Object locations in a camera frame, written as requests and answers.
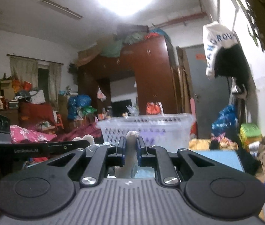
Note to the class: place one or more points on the white black hanging jacket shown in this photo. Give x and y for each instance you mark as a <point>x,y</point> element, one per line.
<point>224,55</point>

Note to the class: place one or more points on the blue bags pile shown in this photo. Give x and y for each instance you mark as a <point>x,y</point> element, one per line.
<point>79,106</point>

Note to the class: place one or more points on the beige window curtains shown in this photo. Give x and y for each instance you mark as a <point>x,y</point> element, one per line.
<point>26,69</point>

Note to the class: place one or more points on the blue plastic bag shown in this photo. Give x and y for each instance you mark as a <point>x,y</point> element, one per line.
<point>227,119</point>

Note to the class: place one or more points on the brown wooden wardrobe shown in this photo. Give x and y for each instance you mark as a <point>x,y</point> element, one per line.
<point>148,67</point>

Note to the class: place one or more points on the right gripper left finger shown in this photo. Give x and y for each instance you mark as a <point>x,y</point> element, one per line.
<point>92,161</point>

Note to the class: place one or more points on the orange white hanging bag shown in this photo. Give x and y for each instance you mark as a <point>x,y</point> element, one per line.
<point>154,108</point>

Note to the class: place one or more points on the pink floral pillow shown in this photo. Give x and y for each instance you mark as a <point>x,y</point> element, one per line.
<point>23,135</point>

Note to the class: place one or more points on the small white bottle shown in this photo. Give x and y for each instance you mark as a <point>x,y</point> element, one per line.
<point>130,167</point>

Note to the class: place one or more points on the clear plastic basket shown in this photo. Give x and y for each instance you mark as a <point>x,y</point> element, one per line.
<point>171,131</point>

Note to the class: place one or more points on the green lidded box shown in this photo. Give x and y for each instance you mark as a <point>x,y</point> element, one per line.
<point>249,133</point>

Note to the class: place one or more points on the grey door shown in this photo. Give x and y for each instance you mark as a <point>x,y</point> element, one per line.
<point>210,96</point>

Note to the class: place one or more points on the yellow floral blanket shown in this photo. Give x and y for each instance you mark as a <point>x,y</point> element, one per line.
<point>213,144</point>

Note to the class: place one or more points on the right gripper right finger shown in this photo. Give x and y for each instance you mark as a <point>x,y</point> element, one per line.
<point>171,168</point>

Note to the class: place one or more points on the dark red blanket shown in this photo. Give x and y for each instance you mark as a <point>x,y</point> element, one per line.
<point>90,129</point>

